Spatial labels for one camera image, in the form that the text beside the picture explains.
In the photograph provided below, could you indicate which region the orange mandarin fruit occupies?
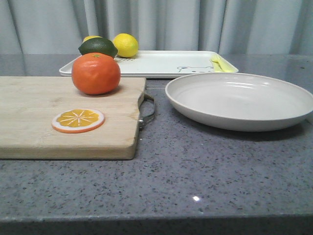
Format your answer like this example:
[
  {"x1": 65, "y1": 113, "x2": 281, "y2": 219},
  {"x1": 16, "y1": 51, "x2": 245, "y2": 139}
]
[{"x1": 71, "y1": 52, "x2": 121, "y2": 95}]

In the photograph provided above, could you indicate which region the beige round plate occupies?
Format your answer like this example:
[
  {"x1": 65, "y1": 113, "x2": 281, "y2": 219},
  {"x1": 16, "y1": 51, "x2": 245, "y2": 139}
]
[{"x1": 165, "y1": 73, "x2": 313, "y2": 132}]

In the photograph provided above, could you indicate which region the white bear-print tray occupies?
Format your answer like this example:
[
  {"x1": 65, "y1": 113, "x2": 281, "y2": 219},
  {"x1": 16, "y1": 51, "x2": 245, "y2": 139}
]
[{"x1": 59, "y1": 50, "x2": 239, "y2": 79}]

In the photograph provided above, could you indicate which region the orange slice toy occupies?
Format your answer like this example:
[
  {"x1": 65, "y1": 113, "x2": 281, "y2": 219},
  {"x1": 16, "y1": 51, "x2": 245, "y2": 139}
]
[{"x1": 51, "y1": 108, "x2": 105, "y2": 134}]

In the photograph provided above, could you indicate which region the yellow plastic spoon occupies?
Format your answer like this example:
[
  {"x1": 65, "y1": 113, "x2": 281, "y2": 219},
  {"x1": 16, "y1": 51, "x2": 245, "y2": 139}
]
[{"x1": 210, "y1": 55, "x2": 223, "y2": 72}]

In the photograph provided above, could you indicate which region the green lime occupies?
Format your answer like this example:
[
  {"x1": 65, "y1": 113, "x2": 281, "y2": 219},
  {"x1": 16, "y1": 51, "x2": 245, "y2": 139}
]
[{"x1": 78, "y1": 37, "x2": 118, "y2": 58}]

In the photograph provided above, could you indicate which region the yellow lemon behind lime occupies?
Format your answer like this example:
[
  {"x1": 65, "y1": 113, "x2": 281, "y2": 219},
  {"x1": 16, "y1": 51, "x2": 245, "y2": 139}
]
[{"x1": 83, "y1": 35, "x2": 101, "y2": 42}]

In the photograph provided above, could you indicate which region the wooden cutting board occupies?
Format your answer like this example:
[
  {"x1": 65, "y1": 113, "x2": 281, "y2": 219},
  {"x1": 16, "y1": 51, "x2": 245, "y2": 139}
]
[{"x1": 0, "y1": 76, "x2": 146, "y2": 160}]

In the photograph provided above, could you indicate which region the grey curtain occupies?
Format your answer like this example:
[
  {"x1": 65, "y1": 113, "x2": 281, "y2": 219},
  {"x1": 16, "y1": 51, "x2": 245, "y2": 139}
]
[{"x1": 0, "y1": 0, "x2": 313, "y2": 55}]

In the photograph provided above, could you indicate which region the metal cutting board handle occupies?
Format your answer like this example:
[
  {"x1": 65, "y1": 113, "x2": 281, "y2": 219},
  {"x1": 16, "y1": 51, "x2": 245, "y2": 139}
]
[{"x1": 138, "y1": 94, "x2": 156, "y2": 130}]

